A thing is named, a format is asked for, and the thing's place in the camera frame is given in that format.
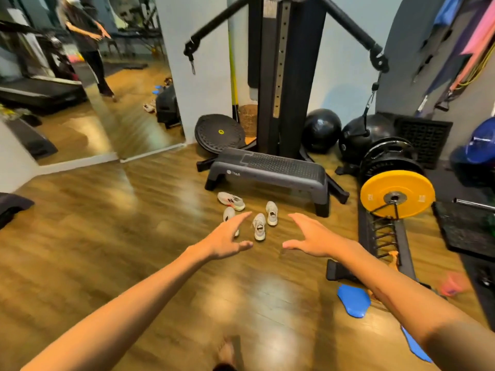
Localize black cable crossover machine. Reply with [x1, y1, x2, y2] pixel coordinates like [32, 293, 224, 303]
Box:
[183, 0, 390, 205]

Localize blue balance dome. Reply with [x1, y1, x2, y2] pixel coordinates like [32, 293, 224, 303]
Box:
[450, 117, 495, 167]

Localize person's foot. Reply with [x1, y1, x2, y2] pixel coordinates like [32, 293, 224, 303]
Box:
[212, 335, 243, 371]

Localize black weight plate rack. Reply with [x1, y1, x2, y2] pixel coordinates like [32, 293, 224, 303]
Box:
[326, 200, 431, 291]

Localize blue resistance band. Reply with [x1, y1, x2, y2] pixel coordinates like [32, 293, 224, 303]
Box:
[432, 0, 465, 28]

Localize black padded bench edge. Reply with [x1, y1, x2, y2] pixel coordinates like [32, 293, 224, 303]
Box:
[0, 192, 35, 231]

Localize person's right hand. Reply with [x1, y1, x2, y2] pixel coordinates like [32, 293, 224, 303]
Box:
[282, 213, 355, 263]

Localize large black exercise ball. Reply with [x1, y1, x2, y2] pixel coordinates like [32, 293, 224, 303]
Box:
[338, 114, 397, 165]

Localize person's right forearm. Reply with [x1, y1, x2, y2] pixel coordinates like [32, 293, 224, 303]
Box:
[336, 239, 495, 371]

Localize black cable handle strap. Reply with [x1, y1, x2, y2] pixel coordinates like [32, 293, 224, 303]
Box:
[340, 82, 384, 140]

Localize stack of black weight plates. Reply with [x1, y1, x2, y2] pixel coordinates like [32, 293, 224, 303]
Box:
[359, 137, 425, 183]

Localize black round balance board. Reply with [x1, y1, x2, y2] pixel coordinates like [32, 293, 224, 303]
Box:
[194, 114, 247, 155]

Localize person's left forearm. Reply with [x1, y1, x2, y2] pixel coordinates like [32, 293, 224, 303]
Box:
[21, 246, 209, 371]

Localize blue foam pad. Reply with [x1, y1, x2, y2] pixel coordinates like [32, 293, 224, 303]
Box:
[337, 284, 372, 319]
[400, 326, 433, 364]

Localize large wall mirror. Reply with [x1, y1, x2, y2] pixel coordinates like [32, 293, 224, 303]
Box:
[0, 0, 187, 167]

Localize small pink object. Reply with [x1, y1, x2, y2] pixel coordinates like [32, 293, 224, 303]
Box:
[440, 272, 471, 298]

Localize person's left hand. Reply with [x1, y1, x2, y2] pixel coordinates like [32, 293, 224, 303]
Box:
[188, 212, 254, 263]

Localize yellow weight plate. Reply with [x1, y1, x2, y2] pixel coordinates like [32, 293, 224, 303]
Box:
[360, 170, 436, 220]

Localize black grid panel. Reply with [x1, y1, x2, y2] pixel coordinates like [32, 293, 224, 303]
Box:
[394, 115, 453, 170]

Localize silver barbell bar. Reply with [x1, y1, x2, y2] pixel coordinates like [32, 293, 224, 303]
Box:
[452, 197, 495, 212]

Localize yellow resistance tube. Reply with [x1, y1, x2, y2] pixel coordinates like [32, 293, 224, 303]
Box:
[456, 42, 495, 89]

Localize black rubber floor mat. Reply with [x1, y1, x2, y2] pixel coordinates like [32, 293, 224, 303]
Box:
[432, 200, 495, 263]

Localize yellow stick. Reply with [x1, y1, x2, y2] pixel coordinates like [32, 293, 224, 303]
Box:
[227, 29, 240, 121]

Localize grey aerobic step platform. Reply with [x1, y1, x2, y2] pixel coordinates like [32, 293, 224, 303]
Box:
[204, 147, 331, 218]

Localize cork roller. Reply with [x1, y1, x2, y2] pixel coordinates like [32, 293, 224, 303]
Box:
[238, 104, 259, 139]

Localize small black medicine ball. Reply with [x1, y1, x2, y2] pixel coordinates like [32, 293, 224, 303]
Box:
[301, 108, 343, 154]

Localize pink resistance band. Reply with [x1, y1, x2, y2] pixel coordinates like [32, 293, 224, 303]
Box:
[449, 4, 495, 93]

